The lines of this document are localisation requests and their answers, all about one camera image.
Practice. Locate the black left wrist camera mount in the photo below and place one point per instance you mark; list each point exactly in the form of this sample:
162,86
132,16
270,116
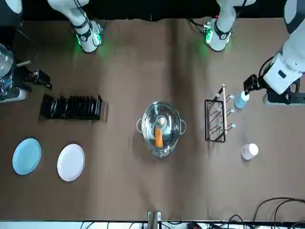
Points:
286,97

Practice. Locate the light blue cup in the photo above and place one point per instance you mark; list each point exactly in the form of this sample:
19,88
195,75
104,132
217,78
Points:
240,102

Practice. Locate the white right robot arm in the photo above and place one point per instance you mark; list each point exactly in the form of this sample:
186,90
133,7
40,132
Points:
88,35

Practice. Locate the metal camera bracket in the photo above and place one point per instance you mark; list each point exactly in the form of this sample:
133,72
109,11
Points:
154,219

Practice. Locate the light blue plate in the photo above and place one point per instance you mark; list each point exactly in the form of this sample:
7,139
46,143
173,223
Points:
26,156

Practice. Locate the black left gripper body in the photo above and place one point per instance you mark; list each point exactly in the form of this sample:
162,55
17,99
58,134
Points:
260,83

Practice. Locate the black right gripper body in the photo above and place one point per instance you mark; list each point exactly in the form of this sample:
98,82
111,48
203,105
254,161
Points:
23,78

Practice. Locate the glass pot lid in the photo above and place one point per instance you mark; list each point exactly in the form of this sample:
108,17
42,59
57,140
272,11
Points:
171,119

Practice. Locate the black dish drying rack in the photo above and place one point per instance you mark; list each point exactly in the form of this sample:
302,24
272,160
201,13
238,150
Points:
71,107

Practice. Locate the stainless steel pot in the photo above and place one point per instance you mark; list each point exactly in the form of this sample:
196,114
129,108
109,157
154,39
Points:
162,152

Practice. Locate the orange carrot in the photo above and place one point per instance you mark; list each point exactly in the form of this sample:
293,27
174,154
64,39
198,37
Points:
159,138

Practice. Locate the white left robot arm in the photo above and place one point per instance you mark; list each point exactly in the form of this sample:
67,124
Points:
222,23

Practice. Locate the beige stick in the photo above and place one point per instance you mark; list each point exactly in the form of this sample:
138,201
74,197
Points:
23,63

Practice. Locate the white plate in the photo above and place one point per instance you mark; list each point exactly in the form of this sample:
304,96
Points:
71,162

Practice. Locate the white cup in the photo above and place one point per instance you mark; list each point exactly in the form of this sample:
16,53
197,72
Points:
249,151

